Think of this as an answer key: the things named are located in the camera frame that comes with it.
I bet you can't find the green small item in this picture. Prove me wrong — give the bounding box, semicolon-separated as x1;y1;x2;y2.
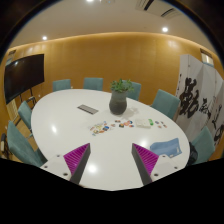
149;119;154;126

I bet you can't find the grey plant pot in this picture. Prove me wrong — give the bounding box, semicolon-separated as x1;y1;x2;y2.
109;91;127;115

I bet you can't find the grey table cable hatch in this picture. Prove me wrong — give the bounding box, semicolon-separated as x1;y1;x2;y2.
77;105;98;115

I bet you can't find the colourful sticker sheet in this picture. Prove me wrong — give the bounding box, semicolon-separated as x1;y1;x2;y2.
89;122;111;136

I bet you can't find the teal chair far left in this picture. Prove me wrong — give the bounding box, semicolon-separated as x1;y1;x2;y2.
53;79;71;91

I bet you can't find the ceiling air conditioner vent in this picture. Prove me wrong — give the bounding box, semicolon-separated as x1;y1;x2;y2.
136;0;182;19

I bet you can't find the teal chair near left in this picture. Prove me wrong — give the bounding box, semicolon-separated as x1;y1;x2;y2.
7;121;47;167

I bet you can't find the black wall television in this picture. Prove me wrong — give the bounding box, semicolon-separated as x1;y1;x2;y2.
4;54;44;103

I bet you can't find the teal chair near right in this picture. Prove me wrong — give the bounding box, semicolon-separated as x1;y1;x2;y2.
187;127;215;165

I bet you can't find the teal chair far right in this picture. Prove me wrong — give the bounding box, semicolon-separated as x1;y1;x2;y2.
151;89;180;119

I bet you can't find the teal chair mid left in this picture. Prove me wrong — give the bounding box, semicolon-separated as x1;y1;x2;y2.
18;101;32;129

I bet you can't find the light blue folded towel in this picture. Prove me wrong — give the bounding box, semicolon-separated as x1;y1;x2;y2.
150;138;182;158

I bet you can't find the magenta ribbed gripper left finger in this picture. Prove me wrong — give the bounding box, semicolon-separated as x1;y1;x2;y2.
39;142;92;186

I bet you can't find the white calligraphy folding screen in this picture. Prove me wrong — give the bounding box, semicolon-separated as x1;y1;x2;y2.
176;54;224;144

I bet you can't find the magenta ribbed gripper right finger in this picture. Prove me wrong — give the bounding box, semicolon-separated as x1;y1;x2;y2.
131;143;183;187

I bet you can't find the teal chair behind plant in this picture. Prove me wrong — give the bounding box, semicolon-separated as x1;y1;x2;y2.
127;82;141;101

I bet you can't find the green potted plant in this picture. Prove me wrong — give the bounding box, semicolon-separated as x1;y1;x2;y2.
110;79;134;93

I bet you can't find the white card packet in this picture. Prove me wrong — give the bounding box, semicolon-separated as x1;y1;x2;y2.
135;119;151;128

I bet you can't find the teal chair far centre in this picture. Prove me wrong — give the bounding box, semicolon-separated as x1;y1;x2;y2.
83;78;103;91

